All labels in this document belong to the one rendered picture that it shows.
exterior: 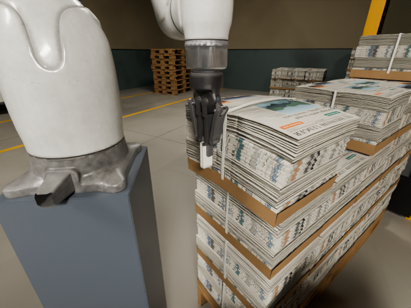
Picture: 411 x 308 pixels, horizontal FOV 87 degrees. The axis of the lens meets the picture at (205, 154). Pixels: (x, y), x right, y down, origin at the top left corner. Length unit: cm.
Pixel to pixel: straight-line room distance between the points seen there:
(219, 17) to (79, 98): 28
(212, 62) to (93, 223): 36
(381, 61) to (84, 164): 154
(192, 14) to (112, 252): 45
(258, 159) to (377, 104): 62
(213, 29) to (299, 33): 725
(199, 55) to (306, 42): 721
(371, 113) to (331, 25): 663
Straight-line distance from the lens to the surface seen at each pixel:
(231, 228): 76
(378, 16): 222
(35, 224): 45
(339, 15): 761
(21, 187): 43
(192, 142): 69
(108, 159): 40
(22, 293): 174
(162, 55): 713
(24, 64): 37
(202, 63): 47
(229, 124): 55
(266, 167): 49
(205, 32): 47
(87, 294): 55
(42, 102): 36
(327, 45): 757
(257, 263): 75
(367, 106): 103
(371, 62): 164
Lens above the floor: 120
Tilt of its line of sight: 25 degrees down
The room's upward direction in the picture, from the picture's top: straight up
